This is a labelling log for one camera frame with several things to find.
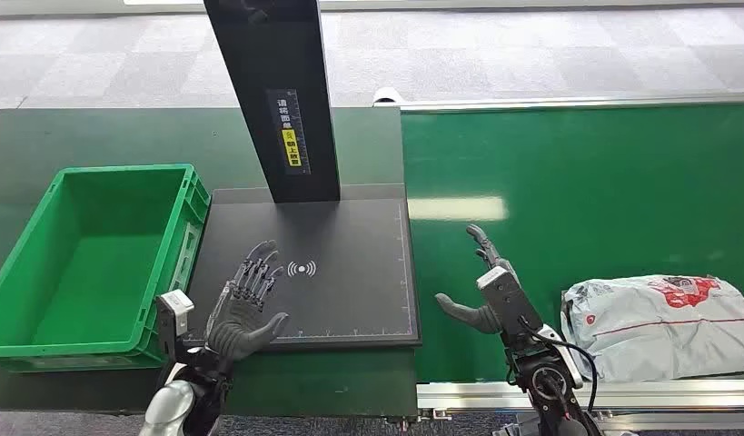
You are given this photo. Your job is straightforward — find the grey poly mailer package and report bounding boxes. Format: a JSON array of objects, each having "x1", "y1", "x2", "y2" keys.
[{"x1": 560, "y1": 274, "x2": 744, "y2": 384}]

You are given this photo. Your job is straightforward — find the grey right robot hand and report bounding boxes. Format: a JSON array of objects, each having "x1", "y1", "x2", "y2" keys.
[{"x1": 434, "y1": 223, "x2": 521, "y2": 336}]

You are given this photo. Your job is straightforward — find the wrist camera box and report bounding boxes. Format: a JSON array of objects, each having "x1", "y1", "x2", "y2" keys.
[
  {"x1": 155, "y1": 289, "x2": 196, "y2": 362},
  {"x1": 476, "y1": 266, "x2": 544, "y2": 351}
]

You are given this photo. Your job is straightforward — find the black inbound scanner machine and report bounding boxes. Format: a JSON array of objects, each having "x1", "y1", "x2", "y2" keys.
[{"x1": 184, "y1": 0, "x2": 422, "y2": 352}]

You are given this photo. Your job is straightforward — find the green conveyor belt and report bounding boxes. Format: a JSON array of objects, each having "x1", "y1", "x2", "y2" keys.
[{"x1": 400, "y1": 103, "x2": 744, "y2": 384}]

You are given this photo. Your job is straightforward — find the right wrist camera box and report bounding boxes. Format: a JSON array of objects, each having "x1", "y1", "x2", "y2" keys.
[{"x1": 476, "y1": 266, "x2": 544, "y2": 351}]

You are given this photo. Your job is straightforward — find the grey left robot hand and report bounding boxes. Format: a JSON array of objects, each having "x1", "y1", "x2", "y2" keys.
[{"x1": 203, "y1": 240, "x2": 291, "y2": 362}]

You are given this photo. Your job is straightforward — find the black yellow label sticker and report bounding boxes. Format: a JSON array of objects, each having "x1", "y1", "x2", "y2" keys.
[{"x1": 265, "y1": 88, "x2": 312, "y2": 176}]

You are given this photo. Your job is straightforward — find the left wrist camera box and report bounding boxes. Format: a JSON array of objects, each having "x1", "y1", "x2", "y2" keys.
[{"x1": 155, "y1": 289, "x2": 196, "y2": 362}]

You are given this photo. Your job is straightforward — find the aluminium conveyor side rail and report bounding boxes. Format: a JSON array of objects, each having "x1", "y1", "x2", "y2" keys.
[
  {"x1": 416, "y1": 379, "x2": 744, "y2": 436},
  {"x1": 372, "y1": 86, "x2": 744, "y2": 114}
]

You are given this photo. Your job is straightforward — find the green plastic crate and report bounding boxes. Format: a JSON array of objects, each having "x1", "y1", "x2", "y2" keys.
[{"x1": 0, "y1": 163, "x2": 212, "y2": 372}]

